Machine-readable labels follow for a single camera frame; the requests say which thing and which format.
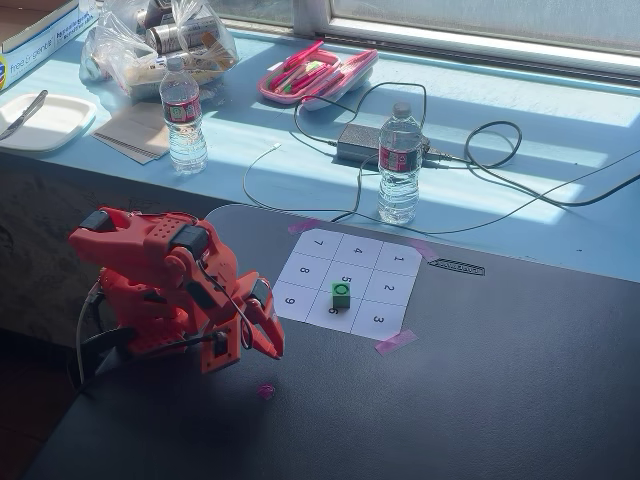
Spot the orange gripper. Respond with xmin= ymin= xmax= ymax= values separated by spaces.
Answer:
xmin=234 ymin=270 xmax=287 ymax=361

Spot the green cube with ring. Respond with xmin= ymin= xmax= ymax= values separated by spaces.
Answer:
xmin=330 ymin=280 xmax=353 ymax=309

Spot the white numbered grid paper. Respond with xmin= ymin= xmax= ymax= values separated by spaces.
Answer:
xmin=272 ymin=228 xmax=424 ymax=339

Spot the pink tape piece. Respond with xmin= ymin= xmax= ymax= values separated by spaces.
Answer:
xmin=287 ymin=218 xmax=322 ymax=236
xmin=408 ymin=238 xmax=442 ymax=264
xmin=374 ymin=329 xmax=420 ymax=357

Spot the black power adapter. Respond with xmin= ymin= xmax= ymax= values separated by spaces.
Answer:
xmin=335 ymin=123 xmax=432 ymax=167

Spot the clear plastic water bottle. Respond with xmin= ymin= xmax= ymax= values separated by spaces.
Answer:
xmin=158 ymin=56 xmax=209 ymax=176
xmin=376 ymin=102 xmax=426 ymax=226

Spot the stack of paper napkins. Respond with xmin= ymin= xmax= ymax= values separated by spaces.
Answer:
xmin=91 ymin=101 xmax=172 ymax=166

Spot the pink pencil case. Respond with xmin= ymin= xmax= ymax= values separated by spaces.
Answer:
xmin=256 ymin=39 xmax=380 ymax=113

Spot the pink pen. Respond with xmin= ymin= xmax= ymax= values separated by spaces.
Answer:
xmin=283 ymin=40 xmax=326 ymax=70

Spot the white foam plate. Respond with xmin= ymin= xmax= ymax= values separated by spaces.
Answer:
xmin=0 ymin=92 xmax=98 ymax=153

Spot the clear plastic bag of food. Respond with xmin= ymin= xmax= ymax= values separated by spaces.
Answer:
xmin=79 ymin=0 xmax=241 ymax=100

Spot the silver labelled can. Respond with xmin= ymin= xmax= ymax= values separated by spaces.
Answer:
xmin=146 ymin=16 xmax=222 ymax=53

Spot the plastic knife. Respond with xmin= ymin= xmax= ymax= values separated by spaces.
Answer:
xmin=0 ymin=89 xmax=50 ymax=142

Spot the Tide detergent cardboard box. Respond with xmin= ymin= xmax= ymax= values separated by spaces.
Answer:
xmin=0 ymin=0 xmax=100 ymax=95

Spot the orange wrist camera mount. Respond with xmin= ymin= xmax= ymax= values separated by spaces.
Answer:
xmin=199 ymin=319 xmax=244 ymax=376

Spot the thin servo wire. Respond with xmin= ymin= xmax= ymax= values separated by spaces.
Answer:
xmin=196 ymin=258 xmax=254 ymax=351

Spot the thin white charging cable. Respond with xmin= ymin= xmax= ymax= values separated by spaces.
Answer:
xmin=242 ymin=143 xmax=351 ymax=219

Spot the grey base cable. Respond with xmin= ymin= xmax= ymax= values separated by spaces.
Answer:
xmin=74 ymin=279 xmax=104 ymax=397

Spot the window frame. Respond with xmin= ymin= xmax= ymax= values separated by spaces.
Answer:
xmin=219 ymin=0 xmax=640 ymax=89

